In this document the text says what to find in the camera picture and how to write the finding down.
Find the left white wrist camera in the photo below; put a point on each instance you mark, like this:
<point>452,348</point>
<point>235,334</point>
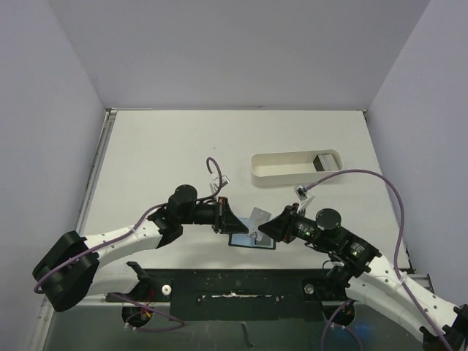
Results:
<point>217,183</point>

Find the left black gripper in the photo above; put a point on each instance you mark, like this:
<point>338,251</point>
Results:
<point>224,221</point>

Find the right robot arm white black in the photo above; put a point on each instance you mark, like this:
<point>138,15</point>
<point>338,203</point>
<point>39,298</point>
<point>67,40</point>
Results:
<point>367,276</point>

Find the stack of silver credit cards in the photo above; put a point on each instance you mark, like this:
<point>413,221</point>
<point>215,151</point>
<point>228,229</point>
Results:
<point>325,163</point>

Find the white oblong plastic tray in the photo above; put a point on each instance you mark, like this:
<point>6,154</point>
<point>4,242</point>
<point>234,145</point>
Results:
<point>288,168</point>

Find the silver VIP credit card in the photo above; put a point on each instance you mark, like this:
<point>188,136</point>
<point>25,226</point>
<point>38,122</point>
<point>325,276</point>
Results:
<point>258,217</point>

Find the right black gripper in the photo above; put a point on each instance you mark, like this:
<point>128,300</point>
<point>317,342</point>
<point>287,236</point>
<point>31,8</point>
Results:
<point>289,224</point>

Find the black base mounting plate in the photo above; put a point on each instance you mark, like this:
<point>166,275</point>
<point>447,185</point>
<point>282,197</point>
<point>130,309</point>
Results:
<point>238,294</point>

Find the black card holder wallet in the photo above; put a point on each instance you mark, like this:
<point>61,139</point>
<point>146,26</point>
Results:
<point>250,241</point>

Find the right aluminium frame rail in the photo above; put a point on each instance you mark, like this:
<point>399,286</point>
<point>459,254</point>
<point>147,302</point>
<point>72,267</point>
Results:
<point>423,280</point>

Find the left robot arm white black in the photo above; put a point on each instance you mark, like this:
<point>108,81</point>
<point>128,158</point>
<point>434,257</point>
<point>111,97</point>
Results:
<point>70,270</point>

